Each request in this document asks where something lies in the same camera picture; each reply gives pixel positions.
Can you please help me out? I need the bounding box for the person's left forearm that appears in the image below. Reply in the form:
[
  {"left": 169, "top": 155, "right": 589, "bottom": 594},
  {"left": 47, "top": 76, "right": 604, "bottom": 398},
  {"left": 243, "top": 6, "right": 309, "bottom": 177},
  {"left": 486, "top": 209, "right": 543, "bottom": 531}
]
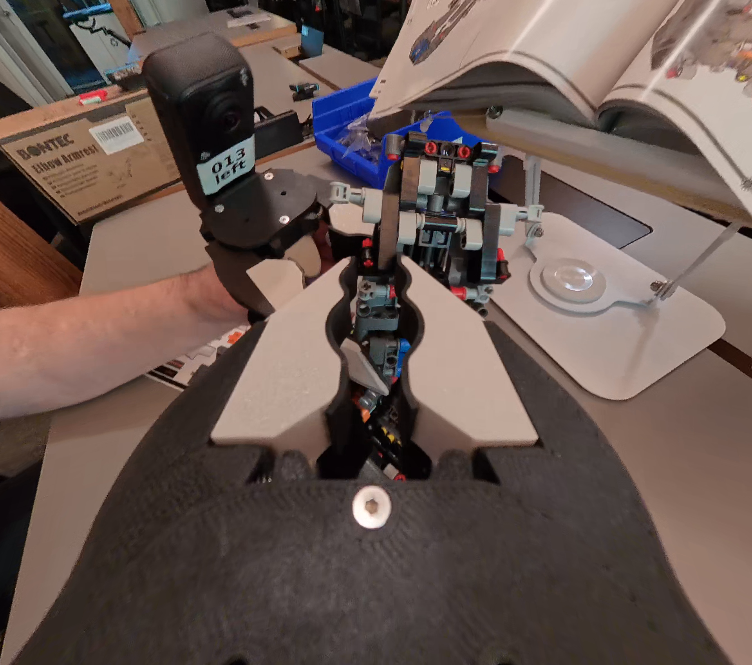
[{"left": 0, "top": 264, "right": 255, "bottom": 420}]

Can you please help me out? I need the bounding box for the lego sticker sheet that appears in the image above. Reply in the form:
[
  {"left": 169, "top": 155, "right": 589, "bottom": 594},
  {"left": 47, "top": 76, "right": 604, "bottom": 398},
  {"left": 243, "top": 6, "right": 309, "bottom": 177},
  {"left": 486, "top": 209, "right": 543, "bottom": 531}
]
[{"left": 144, "top": 323, "right": 253, "bottom": 388}]

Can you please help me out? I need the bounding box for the white book stand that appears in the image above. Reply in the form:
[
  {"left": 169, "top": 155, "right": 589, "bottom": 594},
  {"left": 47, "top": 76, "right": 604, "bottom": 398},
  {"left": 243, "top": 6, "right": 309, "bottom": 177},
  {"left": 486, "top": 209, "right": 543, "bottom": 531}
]
[{"left": 470, "top": 105, "right": 752, "bottom": 401}]

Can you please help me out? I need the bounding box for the grey orange lego car model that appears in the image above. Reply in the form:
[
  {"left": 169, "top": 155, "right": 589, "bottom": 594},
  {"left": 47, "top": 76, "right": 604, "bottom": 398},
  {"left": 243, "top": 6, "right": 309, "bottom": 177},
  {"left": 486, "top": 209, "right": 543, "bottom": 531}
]
[{"left": 347, "top": 383, "right": 425, "bottom": 482}]

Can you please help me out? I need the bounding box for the blue bin with tag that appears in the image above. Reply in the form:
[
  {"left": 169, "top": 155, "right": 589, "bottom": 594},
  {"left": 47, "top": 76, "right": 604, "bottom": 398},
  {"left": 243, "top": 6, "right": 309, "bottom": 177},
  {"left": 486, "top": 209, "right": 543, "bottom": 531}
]
[{"left": 310, "top": 76, "right": 507, "bottom": 191}]

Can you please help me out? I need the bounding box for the brown cardboard box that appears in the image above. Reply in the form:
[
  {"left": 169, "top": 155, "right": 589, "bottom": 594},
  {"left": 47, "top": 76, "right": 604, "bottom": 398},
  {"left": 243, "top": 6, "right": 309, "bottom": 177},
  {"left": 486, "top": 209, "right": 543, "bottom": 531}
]
[{"left": 0, "top": 91, "right": 184, "bottom": 226}]

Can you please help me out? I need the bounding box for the black flat device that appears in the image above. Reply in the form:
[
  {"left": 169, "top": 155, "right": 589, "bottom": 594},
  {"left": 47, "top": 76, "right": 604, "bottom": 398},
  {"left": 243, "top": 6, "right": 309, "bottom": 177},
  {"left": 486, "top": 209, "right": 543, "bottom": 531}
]
[{"left": 254, "top": 109, "right": 305, "bottom": 161}]

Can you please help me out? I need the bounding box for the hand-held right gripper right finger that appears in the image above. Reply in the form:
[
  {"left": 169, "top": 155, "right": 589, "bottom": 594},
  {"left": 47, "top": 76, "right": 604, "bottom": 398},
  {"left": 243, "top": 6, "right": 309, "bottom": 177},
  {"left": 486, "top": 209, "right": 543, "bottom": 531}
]
[{"left": 398, "top": 255, "right": 540, "bottom": 453}]

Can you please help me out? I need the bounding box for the black lego subassembly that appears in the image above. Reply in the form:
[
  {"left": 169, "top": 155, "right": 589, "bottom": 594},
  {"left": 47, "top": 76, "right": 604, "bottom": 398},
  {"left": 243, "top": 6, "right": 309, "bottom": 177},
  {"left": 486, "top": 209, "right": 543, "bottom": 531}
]
[{"left": 327, "top": 130, "right": 544, "bottom": 413}]

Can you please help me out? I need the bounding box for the wooden panel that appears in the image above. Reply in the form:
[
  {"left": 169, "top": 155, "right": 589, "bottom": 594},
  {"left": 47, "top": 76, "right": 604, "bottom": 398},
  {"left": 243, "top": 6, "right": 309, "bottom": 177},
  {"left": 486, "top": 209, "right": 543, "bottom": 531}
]
[{"left": 0, "top": 201, "right": 83, "bottom": 308}]

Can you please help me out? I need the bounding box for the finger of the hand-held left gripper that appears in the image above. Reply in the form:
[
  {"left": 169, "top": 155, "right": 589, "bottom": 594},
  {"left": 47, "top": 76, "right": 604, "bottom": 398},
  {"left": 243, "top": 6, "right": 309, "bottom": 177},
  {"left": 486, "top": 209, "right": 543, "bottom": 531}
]
[{"left": 246, "top": 258, "right": 307, "bottom": 318}]

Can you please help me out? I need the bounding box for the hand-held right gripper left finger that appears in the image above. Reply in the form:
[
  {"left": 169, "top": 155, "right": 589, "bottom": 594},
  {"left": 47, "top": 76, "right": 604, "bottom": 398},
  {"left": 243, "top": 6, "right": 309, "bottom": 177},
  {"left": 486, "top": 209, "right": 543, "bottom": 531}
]
[{"left": 209, "top": 256, "right": 354, "bottom": 452}]

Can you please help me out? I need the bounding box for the lego instruction booklet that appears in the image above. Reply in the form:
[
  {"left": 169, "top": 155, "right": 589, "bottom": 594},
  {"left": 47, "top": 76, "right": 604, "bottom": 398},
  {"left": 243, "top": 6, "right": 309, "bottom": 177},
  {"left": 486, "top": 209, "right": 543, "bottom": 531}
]
[{"left": 369, "top": 0, "right": 752, "bottom": 210}]

